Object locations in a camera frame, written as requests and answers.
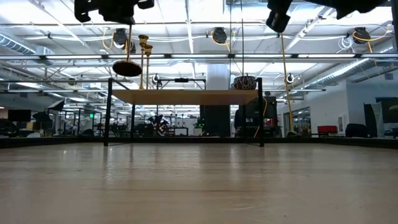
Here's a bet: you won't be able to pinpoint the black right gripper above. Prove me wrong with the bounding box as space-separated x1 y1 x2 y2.
266 0 293 34

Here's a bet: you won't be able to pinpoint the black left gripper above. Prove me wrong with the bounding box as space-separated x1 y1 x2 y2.
73 0 155 26

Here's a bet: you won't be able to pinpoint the black screen on stand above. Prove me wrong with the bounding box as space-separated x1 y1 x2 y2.
238 95 278 119

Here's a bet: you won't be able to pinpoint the wooden shelf riser black legs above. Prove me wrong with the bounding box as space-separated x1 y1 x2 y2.
103 77 266 147

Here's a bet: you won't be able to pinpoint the black softbox light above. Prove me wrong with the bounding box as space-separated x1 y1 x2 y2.
46 98 66 112
32 111 53 128

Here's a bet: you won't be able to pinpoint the red bench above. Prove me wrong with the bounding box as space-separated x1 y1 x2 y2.
317 124 339 134

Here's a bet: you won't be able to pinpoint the black chair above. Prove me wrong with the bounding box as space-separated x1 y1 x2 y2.
345 123 365 138

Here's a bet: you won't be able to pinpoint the black display panel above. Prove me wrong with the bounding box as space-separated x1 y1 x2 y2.
363 96 398 138

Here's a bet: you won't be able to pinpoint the black cable reel yellow cord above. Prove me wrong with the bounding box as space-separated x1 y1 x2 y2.
353 26 371 44
212 27 228 44
112 27 137 54

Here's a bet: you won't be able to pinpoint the long yellow cable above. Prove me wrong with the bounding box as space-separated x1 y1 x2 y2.
277 30 295 136

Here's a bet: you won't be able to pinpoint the silver ventilation duct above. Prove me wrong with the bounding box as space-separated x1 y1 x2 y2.
304 57 398 90
0 32 55 66

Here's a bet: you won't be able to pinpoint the grey camera on black frame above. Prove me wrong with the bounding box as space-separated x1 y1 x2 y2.
0 136 398 149

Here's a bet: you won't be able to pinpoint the black wall screen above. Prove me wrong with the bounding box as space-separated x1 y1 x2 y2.
7 109 32 123

